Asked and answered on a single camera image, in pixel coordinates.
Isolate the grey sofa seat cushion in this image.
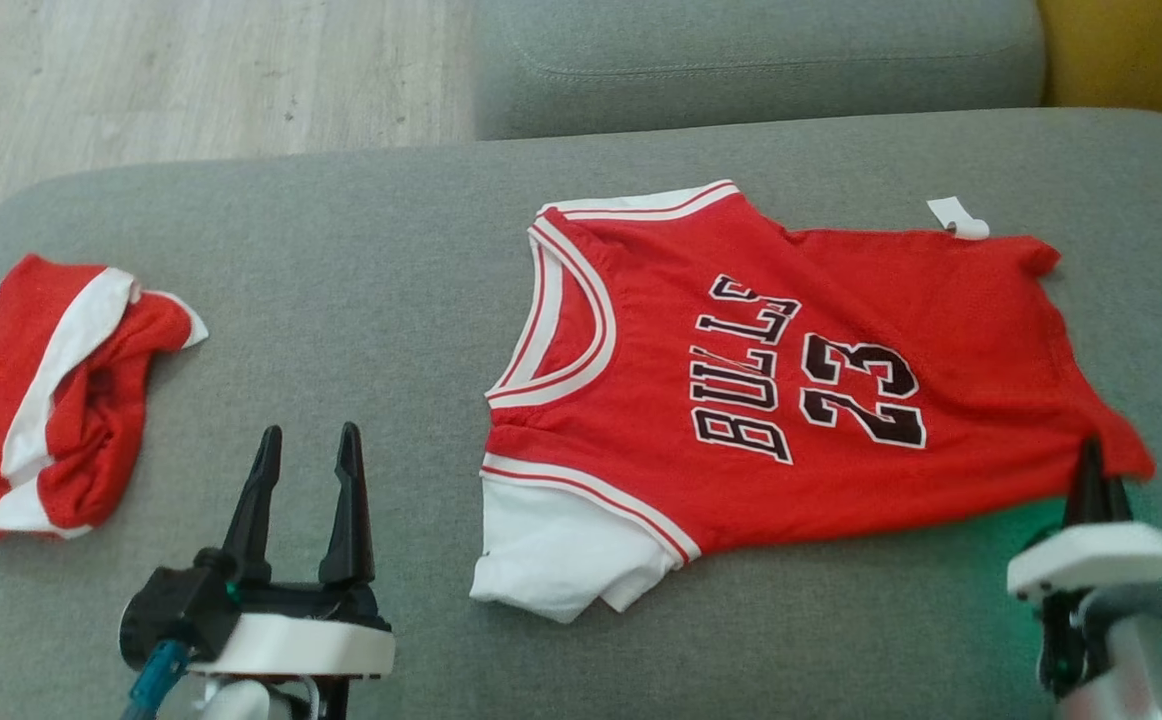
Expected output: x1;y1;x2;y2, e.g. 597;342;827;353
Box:
0;108;1162;720

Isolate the yellow cushion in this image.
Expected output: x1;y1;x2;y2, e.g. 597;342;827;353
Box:
1035;0;1162;132

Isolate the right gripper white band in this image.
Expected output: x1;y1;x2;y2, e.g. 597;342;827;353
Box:
1005;436;1162;693

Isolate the grey sofa back cushion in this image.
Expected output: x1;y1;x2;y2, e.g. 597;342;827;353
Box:
471;0;1046;142

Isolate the red Bulls 23 jersey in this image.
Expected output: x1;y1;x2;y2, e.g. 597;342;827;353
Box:
469;180;1158;625

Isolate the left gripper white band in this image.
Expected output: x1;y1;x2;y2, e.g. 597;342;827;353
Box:
189;421;398;682

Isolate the left arm cable blue connector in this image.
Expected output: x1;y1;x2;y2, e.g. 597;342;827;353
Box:
121;640;194;720

